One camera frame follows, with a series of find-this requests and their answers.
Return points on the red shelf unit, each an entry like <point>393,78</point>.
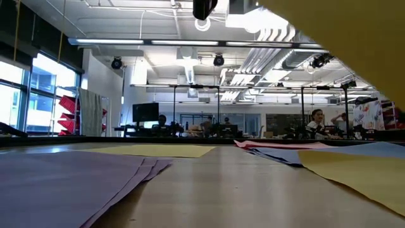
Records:
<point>387,117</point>

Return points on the black rig frame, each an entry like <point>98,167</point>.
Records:
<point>196,86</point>
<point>323,87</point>

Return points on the long ceiling light fixture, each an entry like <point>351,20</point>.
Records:
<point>107,41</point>

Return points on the dark wall board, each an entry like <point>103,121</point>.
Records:
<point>284,126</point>

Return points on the small black monitor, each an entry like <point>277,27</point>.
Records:
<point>228,130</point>

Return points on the silver spiral air duct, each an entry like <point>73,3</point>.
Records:
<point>297,60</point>

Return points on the floral printed cloth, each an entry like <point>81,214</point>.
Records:
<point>370,114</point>

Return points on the black rig camera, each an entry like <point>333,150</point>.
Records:
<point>348,84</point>

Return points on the black slanted strut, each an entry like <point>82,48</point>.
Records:
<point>12,130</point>

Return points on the grey hanging cloth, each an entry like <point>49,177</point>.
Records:
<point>90,114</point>

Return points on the black camera cluster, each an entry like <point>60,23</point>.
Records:
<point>321,60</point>

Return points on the black round ceiling speaker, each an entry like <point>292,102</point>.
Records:
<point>218,60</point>
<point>116,64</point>

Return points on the white air duct unit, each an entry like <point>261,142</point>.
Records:
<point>253,22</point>

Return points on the person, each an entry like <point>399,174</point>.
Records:
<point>226,121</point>
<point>316,118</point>
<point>162,122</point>
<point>208,124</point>
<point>341,122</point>

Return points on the large glass window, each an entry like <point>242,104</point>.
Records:
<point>12,104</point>

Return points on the red storage bin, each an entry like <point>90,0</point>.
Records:
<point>68,104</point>
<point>67,126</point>
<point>69,116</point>

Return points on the black aluminium frame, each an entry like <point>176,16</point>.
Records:
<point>215,140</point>

